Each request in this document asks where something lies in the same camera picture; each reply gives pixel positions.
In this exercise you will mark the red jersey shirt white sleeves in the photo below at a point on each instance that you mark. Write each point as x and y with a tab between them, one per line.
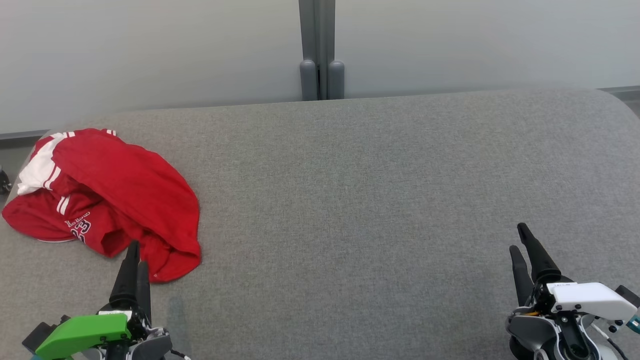
130	180

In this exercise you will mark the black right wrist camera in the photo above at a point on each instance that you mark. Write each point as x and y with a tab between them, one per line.
631	295

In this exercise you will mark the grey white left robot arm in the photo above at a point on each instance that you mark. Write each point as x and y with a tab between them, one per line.
150	350

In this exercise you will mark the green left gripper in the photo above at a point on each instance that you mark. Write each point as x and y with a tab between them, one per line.
85	335

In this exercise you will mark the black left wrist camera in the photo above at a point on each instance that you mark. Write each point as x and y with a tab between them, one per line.
37	334

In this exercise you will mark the black furniture caster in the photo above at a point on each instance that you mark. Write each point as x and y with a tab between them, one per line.
4	185

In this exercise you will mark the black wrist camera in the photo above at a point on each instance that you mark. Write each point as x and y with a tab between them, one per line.
37	334
631	295

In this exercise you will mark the grey partition post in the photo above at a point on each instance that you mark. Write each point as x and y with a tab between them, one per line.
321	50

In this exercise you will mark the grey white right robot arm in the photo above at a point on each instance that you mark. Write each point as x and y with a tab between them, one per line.
530	330

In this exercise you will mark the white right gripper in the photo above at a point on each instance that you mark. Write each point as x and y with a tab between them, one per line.
585	297

